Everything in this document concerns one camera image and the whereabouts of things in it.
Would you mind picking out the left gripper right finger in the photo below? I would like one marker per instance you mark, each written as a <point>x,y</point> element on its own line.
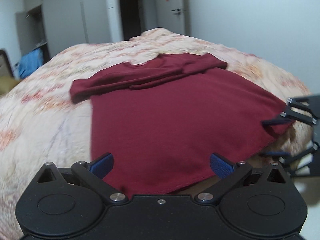
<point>253,202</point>

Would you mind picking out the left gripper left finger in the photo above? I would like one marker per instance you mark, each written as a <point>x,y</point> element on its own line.
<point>67,202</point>

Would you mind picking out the floral pink bed quilt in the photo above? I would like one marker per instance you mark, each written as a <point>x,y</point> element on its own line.
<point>39,123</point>

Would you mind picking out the brown beige headboard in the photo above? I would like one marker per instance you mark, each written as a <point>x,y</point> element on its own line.
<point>5,66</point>

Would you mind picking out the olive yellow pillow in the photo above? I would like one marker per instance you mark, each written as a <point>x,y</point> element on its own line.
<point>7,83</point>

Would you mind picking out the black door handle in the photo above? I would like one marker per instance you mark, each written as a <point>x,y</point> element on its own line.
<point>178,12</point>

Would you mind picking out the blue clothes pile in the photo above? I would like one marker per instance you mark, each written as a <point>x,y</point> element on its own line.
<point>30,62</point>

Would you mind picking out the grey wardrobe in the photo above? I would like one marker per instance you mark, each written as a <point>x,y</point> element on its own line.
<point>60,24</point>

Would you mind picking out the white bedroom door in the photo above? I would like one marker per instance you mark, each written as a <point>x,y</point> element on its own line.
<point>166,19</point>

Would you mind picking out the dark red shirt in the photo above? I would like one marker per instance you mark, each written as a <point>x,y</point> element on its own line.
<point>161,120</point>

